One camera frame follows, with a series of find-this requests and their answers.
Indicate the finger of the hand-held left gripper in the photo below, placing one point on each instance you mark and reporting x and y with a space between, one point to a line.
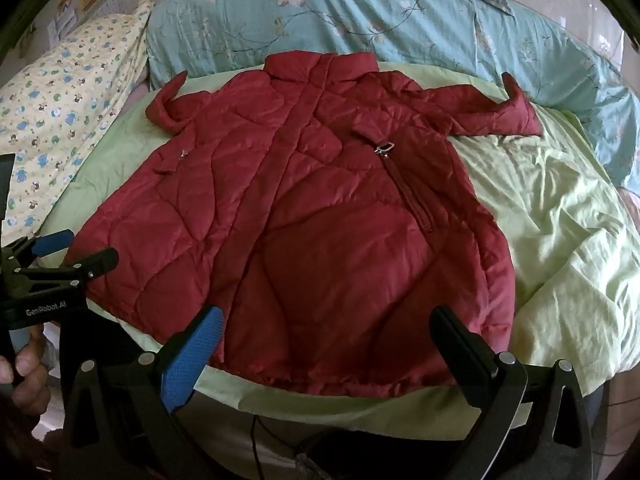
52 241
97 260

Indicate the yellow printed pillow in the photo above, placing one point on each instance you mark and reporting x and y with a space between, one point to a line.
65 90

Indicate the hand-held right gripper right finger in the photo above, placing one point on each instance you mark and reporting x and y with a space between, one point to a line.
462 352

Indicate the red quilted blanket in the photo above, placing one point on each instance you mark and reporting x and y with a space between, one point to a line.
325 235

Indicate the person's left hand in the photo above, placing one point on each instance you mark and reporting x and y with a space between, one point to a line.
27 375

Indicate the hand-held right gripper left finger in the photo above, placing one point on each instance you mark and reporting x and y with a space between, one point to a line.
192 355

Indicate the pink bed sheet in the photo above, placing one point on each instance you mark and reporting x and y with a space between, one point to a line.
136 92

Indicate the light green blanket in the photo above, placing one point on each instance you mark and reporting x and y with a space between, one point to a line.
550 220

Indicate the wall paper notes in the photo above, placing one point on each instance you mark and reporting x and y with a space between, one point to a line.
62 17

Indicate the light blue floral pillow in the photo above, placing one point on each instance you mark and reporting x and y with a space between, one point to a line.
400 25

